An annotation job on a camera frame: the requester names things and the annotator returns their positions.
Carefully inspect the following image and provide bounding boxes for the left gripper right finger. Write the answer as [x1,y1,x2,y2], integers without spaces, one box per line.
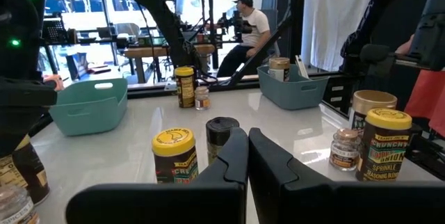
[248,127,445,224]

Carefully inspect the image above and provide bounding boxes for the dark teal plastic bin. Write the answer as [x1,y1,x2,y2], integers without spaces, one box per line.
[257,64,330,111]

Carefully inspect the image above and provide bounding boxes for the yellow-lid brown spice jar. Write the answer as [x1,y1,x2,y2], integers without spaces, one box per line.
[355,108,413,182]
[0,135,50,206]
[174,66,196,109]
[152,128,200,185]

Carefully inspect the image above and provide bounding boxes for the tan-lid large spice jar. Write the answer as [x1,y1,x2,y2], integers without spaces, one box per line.
[348,90,398,138]
[268,56,291,82]

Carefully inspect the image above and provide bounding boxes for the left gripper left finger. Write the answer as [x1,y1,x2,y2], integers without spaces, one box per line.
[65,126,250,224]

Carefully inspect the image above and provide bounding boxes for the person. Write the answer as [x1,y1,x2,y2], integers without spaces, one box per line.
[396,34,445,138]
[216,0,279,79]
[43,73,65,91]

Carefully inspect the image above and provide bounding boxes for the black-lid glass spice jar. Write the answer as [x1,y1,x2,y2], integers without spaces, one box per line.
[205,116,241,166]

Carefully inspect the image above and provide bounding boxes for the wooden desk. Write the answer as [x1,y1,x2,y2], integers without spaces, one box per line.
[123,44,216,84]

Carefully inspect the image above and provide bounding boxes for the light teal plastic bin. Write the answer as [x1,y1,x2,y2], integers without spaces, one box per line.
[48,77,129,137]

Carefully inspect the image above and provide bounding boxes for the black camera with microphone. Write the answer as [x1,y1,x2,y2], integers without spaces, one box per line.
[359,0,445,72]

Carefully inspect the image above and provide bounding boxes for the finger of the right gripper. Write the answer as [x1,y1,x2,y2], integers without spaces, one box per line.
[0,107,46,157]

